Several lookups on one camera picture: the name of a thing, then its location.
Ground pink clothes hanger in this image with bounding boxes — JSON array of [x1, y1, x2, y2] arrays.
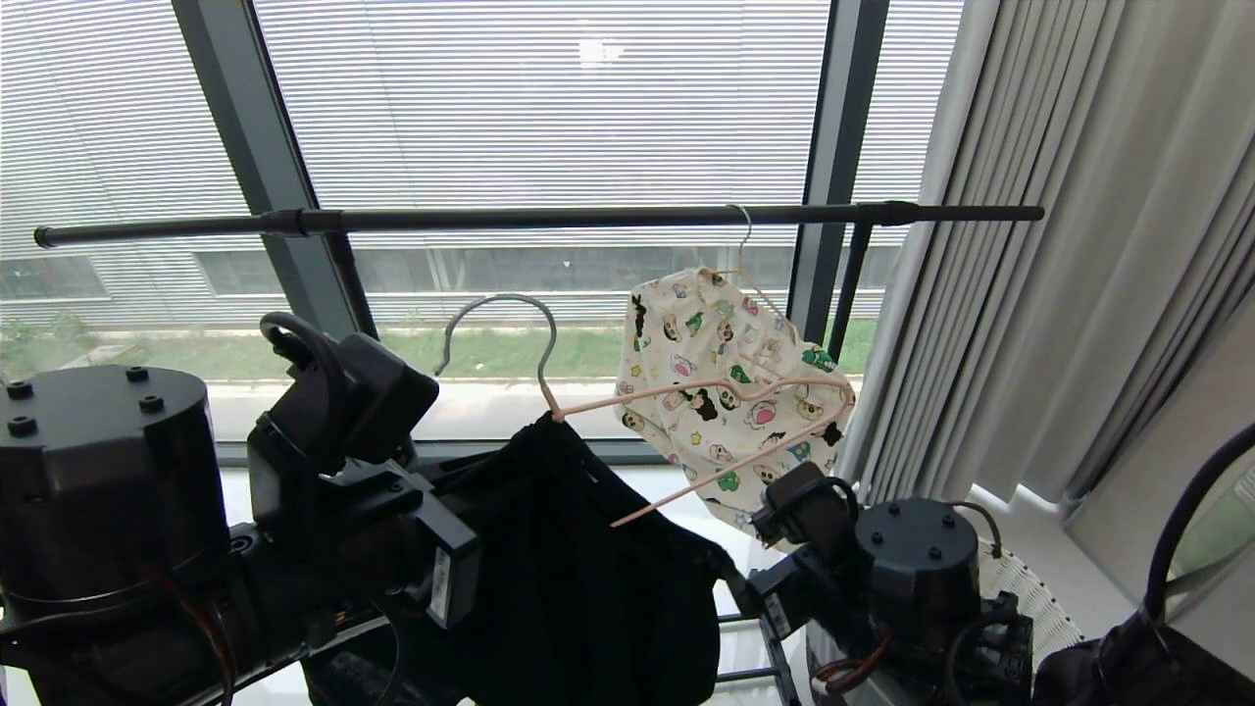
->
[[724, 203, 803, 346], [433, 292, 856, 529]]

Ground black garment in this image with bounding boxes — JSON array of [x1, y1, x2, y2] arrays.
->
[[417, 412, 738, 706]]

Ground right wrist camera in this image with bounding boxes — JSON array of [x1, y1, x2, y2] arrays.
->
[[750, 461, 862, 550]]

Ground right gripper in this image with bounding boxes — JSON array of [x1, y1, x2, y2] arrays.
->
[[745, 545, 866, 642]]

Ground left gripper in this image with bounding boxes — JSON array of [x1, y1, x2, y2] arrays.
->
[[240, 469, 483, 630]]

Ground beige curtain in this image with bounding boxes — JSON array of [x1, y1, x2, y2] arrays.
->
[[833, 0, 1255, 509]]

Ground white laundry basket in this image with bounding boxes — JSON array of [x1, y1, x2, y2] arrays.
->
[[979, 537, 1085, 670]]

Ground window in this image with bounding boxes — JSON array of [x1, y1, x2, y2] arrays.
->
[[0, 0, 967, 462]]

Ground black clothes rack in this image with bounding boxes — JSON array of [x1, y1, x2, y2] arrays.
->
[[34, 201, 1045, 706]]

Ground cream printed shorts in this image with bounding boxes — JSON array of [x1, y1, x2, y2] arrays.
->
[[615, 267, 857, 535]]

